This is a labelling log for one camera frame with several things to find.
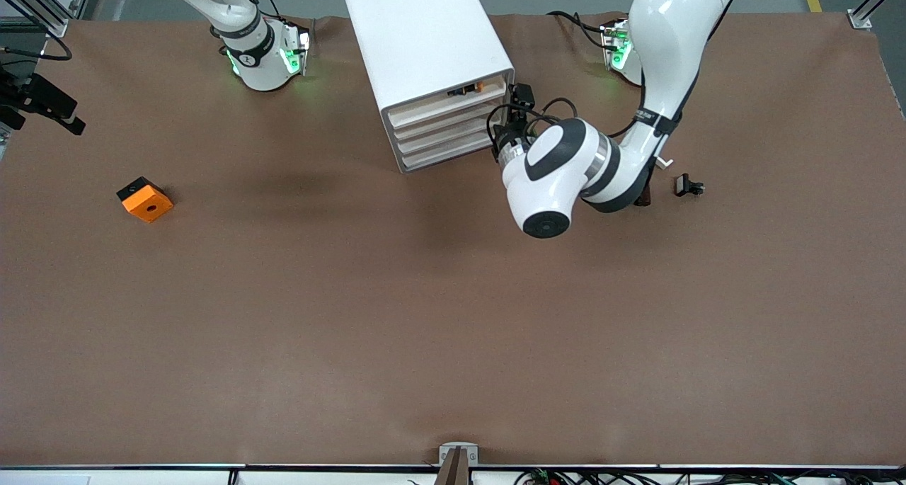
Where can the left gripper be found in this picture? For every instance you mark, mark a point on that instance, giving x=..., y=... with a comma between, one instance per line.
x=512, y=132

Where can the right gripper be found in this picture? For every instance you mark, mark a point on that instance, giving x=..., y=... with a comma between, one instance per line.
x=10, y=96

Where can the orange black push button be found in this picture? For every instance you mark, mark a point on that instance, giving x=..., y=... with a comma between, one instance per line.
x=463, y=89

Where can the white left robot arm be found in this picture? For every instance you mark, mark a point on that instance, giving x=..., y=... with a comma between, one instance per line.
x=552, y=180

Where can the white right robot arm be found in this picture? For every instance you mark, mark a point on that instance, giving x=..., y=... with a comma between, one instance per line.
x=258, y=67

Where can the orange button box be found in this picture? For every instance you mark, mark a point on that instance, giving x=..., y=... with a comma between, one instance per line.
x=148, y=205

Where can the small brown black component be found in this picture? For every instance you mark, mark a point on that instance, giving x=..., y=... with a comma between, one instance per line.
x=644, y=200

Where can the small black clip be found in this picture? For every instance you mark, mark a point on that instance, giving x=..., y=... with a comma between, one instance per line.
x=685, y=185

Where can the brown table cover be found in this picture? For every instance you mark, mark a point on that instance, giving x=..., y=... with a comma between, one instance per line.
x=453, y=329

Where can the aluminium frame profile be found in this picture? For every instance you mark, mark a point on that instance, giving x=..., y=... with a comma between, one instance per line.
x=860, y=19
x=53, y=25

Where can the grey metal bracket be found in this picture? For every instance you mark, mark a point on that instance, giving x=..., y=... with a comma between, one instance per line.
x=444, y=453

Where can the white table edge rail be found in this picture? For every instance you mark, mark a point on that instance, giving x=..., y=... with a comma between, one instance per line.
x=141, y=476

